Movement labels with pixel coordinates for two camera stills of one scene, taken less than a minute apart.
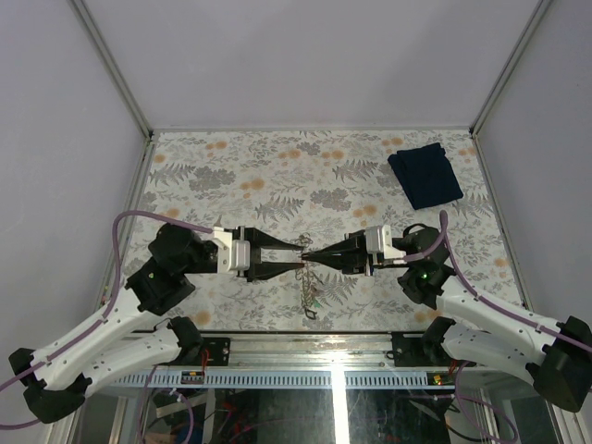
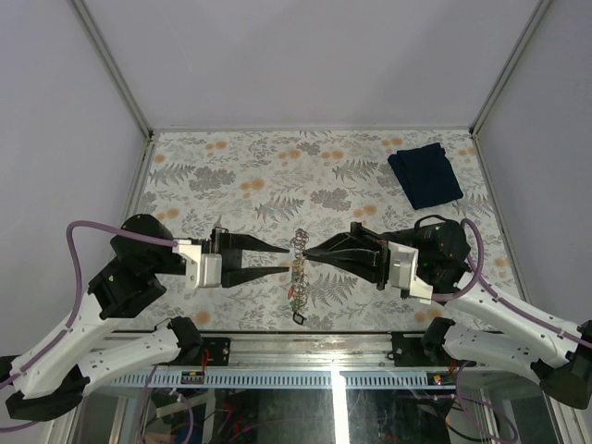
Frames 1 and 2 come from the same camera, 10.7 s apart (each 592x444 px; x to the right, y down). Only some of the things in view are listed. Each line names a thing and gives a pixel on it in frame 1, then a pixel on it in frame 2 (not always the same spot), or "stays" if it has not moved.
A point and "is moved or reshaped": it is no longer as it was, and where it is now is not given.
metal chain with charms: (307, 280) is moved or reshaped
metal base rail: (318, 351) stays
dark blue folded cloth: (425, 175) stays
